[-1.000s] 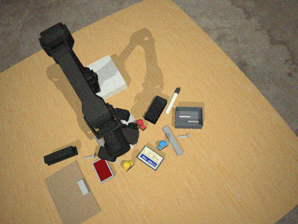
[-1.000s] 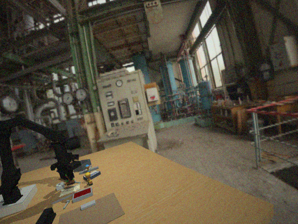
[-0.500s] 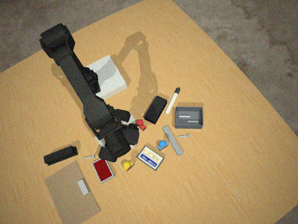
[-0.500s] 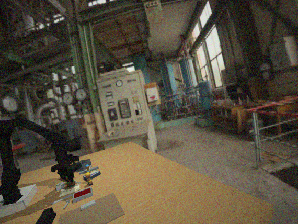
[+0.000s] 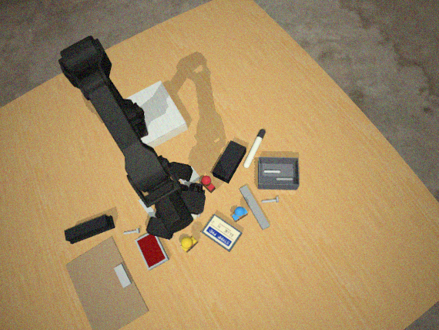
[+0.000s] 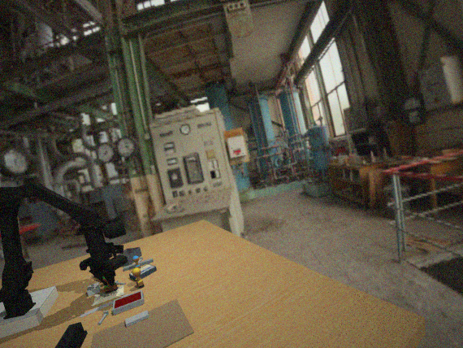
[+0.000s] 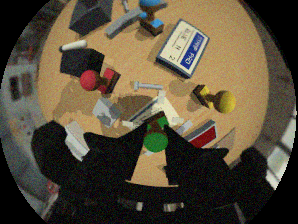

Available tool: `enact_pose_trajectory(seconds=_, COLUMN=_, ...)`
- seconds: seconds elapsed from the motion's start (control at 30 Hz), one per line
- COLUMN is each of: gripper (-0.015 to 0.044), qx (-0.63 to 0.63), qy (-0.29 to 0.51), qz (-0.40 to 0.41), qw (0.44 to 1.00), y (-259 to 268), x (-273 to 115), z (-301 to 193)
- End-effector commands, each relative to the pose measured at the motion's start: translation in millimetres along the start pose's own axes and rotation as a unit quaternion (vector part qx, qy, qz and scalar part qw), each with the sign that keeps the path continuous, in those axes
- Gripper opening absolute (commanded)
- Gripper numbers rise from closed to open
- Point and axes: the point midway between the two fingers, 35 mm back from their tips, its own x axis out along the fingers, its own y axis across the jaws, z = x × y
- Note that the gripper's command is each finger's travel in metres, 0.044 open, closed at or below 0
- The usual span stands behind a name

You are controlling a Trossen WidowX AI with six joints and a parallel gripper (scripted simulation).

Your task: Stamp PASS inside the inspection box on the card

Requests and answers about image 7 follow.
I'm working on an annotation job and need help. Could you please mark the cream paper card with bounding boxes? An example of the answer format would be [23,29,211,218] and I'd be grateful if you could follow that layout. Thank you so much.
[122,91,184,129]

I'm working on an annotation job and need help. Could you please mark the grey flat bar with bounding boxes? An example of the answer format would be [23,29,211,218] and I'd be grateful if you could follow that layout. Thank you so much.
[105,0,166,39]
[144,119,193,156]

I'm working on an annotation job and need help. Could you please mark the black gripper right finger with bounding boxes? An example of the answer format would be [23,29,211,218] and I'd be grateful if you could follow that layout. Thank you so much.
[162,125,229,185]

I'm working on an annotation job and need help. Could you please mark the blue-handled rubber stamp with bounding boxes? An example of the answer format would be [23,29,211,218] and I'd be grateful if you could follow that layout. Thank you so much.
[138,0,165,37]

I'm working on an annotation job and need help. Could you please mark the yellow rubber stamp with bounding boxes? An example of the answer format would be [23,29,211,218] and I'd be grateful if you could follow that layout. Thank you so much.
[193,84,235,113]

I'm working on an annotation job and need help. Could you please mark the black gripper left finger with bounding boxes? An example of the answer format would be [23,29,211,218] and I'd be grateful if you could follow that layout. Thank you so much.
[82,121,148,181]

